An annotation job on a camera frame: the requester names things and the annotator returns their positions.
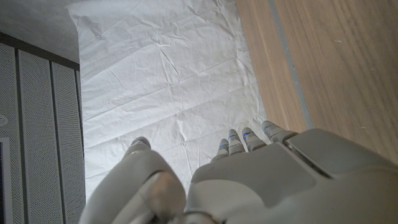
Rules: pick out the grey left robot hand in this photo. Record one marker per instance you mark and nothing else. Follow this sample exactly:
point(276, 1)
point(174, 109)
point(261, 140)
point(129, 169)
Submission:
point(264, 183)

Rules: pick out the white backdrop cloth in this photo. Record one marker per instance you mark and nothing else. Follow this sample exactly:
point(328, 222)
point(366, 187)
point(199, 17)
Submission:
point(161, 77)

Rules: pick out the dark perforated wall panel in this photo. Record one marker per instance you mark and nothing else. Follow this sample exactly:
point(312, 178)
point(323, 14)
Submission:
point(37, 140)

